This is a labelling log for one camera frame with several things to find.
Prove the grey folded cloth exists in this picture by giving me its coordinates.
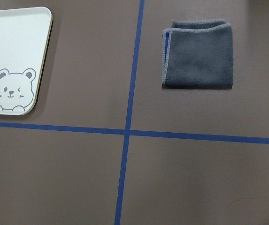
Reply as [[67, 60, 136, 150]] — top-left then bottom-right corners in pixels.
[[161, 19, 233, 89]]

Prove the cream bear tray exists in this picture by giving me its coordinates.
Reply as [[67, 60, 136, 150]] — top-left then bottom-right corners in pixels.
[[0, 7, 53, 116]]

